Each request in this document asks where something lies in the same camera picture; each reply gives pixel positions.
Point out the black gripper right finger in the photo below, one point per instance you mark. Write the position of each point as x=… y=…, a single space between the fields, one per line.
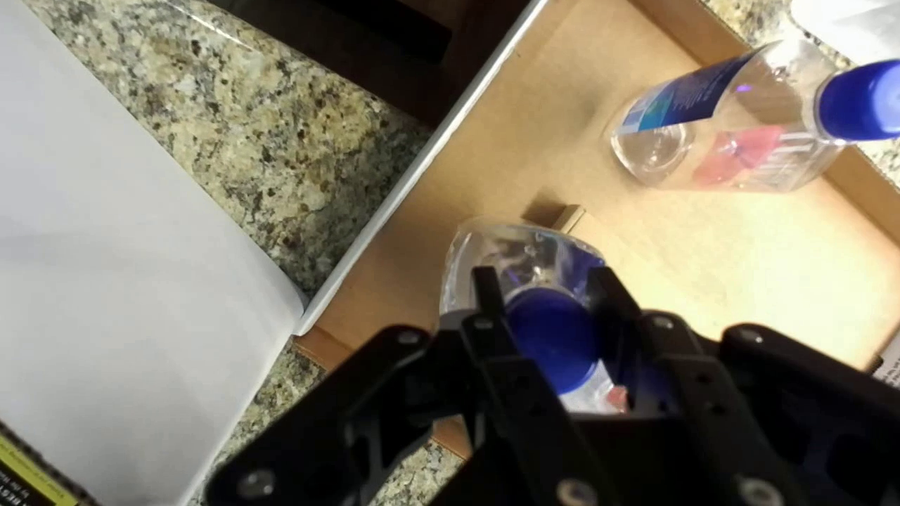
x=777 y=423

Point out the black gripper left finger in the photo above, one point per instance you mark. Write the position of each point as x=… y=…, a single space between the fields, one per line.
x=395 y=423

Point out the clear bottle red blue label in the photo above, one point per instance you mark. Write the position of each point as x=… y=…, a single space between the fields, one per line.
x=525 y=256
x=750 y=151

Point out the white cardboard box brown inside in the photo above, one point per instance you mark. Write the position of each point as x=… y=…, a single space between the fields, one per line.
x=115 y=281

